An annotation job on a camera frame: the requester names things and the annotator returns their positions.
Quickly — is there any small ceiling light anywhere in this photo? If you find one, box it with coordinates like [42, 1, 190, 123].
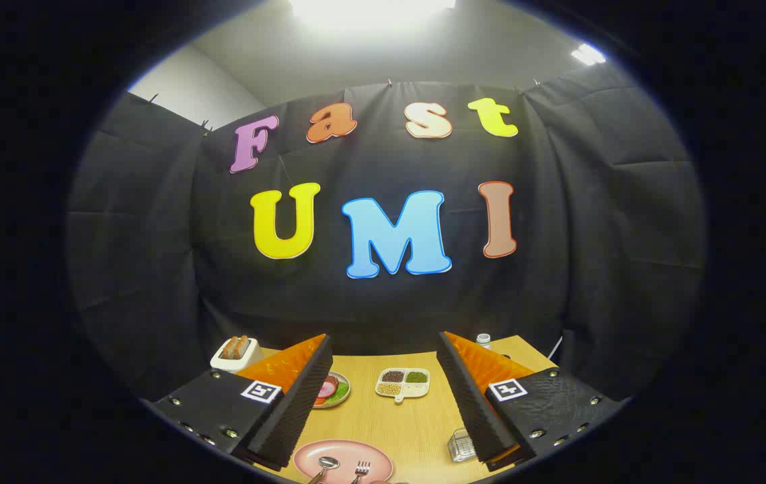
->
[571, 43, 607, 67]

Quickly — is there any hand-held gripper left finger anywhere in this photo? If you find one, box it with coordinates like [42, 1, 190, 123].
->
[143, 333, 334, 473]

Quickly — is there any white divided dish with beans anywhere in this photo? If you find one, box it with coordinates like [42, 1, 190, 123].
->
[375, 367, 430, 404]

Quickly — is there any wooden-handled metal spoon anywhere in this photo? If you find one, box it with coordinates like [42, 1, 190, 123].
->
[305, 456, 340, 484]

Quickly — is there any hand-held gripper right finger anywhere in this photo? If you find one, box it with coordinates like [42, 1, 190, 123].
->
[436, 331, 626, 471]

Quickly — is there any large ceiling light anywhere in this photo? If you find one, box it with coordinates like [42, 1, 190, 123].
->
[289, 0, 457, 29]

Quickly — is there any white toaster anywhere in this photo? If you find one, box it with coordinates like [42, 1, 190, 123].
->
[210, 336, 264, 374]

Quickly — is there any metal wire basket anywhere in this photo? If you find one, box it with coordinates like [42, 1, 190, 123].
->
[448, 428, 479, 463]

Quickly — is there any pink plate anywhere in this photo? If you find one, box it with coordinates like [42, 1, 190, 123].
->
[293, 440, 395, 484]

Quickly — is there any plate of meat and vegetables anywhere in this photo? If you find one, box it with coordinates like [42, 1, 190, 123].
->
[313, 371, 351, 409]

